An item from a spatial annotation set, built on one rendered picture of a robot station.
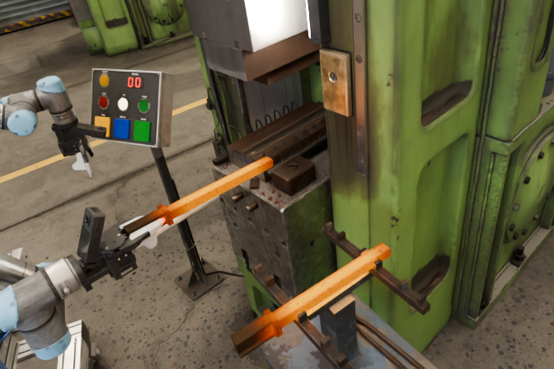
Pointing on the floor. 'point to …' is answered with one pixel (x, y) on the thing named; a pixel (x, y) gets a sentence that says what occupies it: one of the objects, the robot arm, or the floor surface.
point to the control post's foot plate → (188, 282)
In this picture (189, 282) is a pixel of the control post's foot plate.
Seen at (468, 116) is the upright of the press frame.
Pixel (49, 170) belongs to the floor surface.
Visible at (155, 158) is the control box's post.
